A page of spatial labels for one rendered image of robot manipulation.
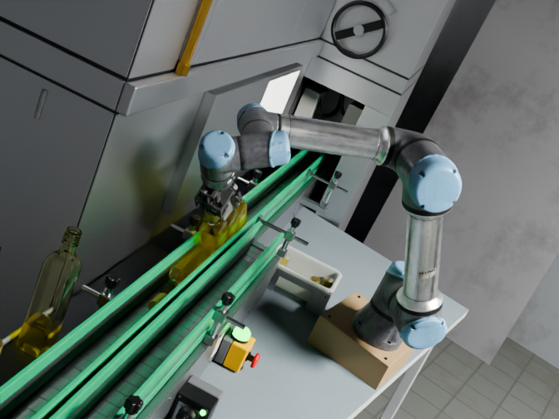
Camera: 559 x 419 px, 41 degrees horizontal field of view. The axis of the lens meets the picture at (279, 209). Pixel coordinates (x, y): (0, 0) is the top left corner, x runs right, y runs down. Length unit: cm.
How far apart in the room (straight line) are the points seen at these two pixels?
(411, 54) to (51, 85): 170
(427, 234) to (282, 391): 53
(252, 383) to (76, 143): 75
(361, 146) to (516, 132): 266
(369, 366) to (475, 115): 256
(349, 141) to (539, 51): 275
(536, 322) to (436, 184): 327
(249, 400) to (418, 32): 160
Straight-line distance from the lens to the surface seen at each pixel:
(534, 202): 433
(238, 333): 184
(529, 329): 491
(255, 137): 159
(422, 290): 187
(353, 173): 298
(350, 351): 209
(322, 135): 173
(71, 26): 145
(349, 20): 291
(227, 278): 199
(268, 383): 190
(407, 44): 289
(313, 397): 193
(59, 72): 147
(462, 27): 483
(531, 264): 435
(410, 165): 171
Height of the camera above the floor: 178
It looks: 20 degrees down
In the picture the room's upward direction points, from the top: 24 degrees clockwise
